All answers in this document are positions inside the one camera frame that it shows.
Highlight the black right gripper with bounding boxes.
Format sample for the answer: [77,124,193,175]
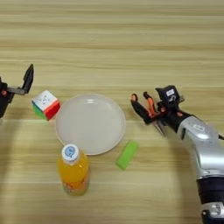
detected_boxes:
[130,100,191,134]

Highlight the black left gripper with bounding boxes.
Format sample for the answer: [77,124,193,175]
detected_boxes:
[0,63,35,119]

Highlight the orange black needle-nose pliers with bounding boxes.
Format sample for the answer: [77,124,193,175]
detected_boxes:
[129,91,167,138]

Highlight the colourful puzzle cube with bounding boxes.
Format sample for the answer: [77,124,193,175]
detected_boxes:
[31,89,61,122]

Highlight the orange juice bottle white cap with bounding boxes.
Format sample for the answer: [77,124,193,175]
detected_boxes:
[57,143,90,197]

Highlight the right black box white label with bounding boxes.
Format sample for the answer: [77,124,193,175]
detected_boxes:
[155,84,186,111]

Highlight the green rectangular block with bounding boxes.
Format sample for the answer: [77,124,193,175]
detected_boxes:
[115,140,140,171]

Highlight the round beige plate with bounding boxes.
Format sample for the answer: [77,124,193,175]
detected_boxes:
[54,93,127,156]

